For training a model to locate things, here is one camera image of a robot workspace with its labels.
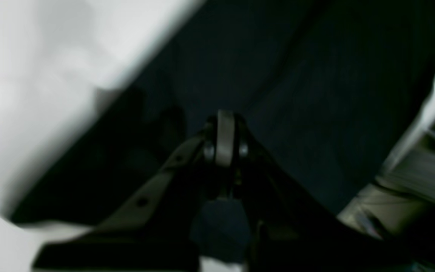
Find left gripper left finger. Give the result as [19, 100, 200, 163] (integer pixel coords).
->
[32, 110, 235, 272]

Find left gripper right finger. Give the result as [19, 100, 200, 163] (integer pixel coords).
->
[233, 114, 435, 272]

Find black t-shirt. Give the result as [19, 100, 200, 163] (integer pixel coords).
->
[8, 0, 435, 227]

